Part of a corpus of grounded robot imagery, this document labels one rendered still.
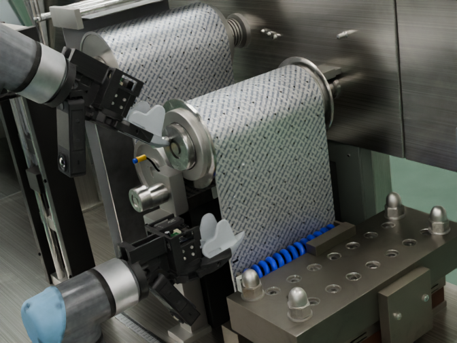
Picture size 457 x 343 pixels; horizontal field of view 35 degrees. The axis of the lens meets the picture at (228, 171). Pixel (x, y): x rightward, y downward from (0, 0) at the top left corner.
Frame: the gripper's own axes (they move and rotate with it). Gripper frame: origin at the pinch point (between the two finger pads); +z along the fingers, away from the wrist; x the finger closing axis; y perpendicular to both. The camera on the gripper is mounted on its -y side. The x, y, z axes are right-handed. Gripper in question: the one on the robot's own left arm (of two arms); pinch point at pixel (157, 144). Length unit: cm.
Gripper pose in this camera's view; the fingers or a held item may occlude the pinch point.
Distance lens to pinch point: 113.9
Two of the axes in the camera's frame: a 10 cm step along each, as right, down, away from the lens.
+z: 6.9, 3.2, 6.4
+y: 3.8, -9.2, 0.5
